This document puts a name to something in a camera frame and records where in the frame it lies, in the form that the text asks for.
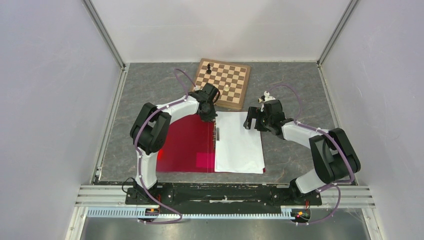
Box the white printed paper stack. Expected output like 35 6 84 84
214 111 265 175

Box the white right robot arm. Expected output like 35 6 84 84
243 99 361 204

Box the black chess pawn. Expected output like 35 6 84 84
206 63 212 75

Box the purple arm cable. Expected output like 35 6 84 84
266 83 357 226
132 68 200 225

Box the wooden chessboard box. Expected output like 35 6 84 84
191 58 251 111

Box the red file folder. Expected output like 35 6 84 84
155 111 267 174

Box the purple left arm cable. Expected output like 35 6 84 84
132 68 200 225

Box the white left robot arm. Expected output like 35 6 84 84
130 83 221 204

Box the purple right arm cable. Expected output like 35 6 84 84
266 83 357 226

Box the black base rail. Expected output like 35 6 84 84
125 182 323 215

